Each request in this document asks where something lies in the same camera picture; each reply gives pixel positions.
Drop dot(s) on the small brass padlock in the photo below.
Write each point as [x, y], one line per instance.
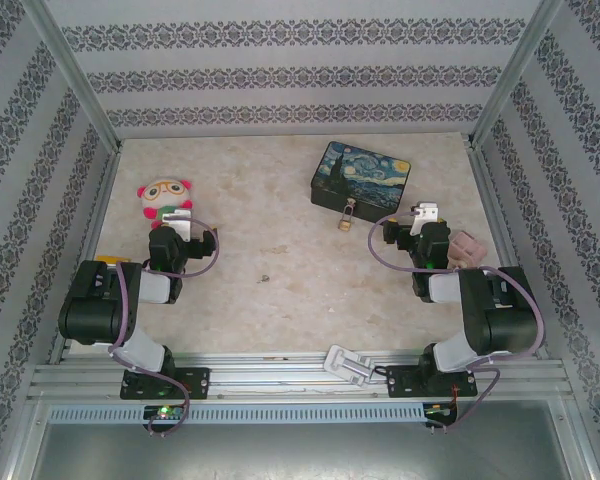
[345, 226]

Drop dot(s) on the starry night tin box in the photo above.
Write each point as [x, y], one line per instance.
[365, 175]

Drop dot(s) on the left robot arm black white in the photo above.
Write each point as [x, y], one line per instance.
[95, 310]

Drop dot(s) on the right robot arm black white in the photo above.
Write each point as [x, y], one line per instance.
[505, 320]

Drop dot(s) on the pink pencil sharpener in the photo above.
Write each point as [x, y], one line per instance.
[467, 247]

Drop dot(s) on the yellow marker pen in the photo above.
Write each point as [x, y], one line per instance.
[112, 259]

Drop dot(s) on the pink green plush toy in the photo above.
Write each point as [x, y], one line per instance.
[162, 192]

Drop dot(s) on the left controller circuit board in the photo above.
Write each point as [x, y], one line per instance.
[164, 411]

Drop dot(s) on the controller circuit board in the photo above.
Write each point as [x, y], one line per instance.
[440, 410]
[164, 411]

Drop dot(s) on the right controller circuit board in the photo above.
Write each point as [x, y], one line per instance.
[440, 410]

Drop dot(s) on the grey sheet metal panel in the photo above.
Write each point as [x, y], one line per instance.
[300, 455]

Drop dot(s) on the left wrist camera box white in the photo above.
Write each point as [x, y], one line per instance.
[177, 222]

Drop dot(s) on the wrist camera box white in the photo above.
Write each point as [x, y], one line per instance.
[177, 222]
[426, 210]

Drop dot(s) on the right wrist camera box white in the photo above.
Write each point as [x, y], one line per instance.
[426, 210]

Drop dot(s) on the aluminium side rail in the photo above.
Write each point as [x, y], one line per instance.
[490, 200]
[91, 240]

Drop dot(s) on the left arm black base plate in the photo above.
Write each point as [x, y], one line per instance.
[197, 382]

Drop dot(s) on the white plastic clamp bracket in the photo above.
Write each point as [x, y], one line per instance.
[342, 362]

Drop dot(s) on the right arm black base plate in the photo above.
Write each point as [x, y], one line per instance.
[402, 382]

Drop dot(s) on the aluminium front rail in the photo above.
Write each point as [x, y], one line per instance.
[280, 377]

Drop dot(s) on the aluminium corner post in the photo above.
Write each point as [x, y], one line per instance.
[516, 65]
[70, 65]

